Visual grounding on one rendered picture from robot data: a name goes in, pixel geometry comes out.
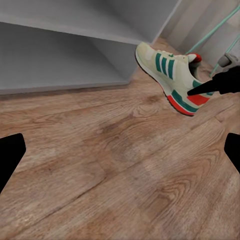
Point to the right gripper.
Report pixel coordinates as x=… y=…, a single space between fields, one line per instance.
x=225 y=82

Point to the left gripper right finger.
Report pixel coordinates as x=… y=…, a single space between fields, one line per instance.
x=232 y=149

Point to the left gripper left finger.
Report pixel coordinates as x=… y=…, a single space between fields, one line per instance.
x=12 y=150

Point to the gym shoe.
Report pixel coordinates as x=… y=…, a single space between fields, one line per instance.
x=176 y=74

